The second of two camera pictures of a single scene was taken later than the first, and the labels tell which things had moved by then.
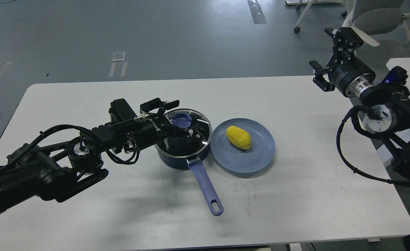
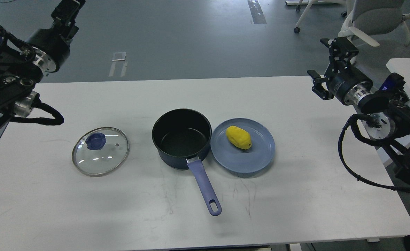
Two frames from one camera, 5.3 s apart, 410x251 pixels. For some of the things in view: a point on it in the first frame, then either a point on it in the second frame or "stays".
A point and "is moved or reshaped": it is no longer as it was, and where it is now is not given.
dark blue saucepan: (186, 141) stays
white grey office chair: (374, 17) stays
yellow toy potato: (238, 137) stays
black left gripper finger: (156, 104) → (64, 14)
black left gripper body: (148, 132) → (51, 50)
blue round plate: (239, 160) stays
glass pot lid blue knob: (183, 120) is moved or reshaped
